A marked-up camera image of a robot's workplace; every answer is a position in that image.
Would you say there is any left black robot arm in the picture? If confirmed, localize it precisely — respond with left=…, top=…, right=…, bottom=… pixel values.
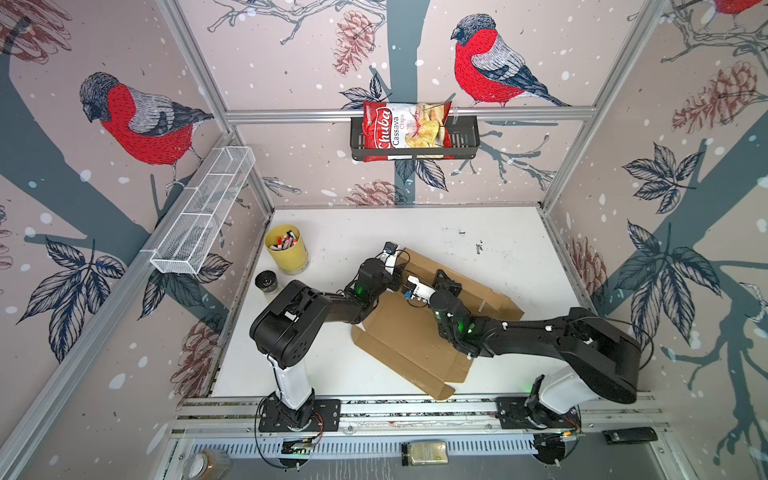
left=249, top=254, right=402, bottom=426

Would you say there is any black lidded spice jar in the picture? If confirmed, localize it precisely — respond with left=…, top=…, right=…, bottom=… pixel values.
left=254, top=270, right=278, bottom=295

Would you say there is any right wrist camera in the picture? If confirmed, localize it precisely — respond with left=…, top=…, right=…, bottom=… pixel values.
left=401, top=275, right=435, bottom=304

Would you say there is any black remote device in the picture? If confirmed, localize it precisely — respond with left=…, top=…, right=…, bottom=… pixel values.
left=602, top=427, right=658, bottom=445

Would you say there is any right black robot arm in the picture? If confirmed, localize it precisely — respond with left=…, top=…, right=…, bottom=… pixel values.
left=417, top=281, right=642, bottom=414

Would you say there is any white wire mesh shelf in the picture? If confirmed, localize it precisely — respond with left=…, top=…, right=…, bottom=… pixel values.
left=150, top=146, right=255, bottom=275

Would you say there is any brown cardboard box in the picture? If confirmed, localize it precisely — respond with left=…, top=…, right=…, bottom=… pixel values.
left=351, top=249, right=524, bottom=400

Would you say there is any black wall basket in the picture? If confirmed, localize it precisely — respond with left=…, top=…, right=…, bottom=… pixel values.
left=350, top=116, right=480, bottom=162

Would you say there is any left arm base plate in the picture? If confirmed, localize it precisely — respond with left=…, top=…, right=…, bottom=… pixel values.
left=257, top=393, right=341, bottom=433

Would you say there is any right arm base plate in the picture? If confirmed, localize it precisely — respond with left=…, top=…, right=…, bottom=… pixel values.
left=495, top=396, right=581, bottom=430

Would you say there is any glass jar lying flat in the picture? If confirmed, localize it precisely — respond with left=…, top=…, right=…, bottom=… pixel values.
left=401, top=440, right=449, bottom=466

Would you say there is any red cassava chips bag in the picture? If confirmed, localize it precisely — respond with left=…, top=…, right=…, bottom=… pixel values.
left=362, top=101, right=452, bottom=151

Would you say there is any yellow cup with markers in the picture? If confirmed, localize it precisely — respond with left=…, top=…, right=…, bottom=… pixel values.
left=264, top=224, right=309, bottom=275

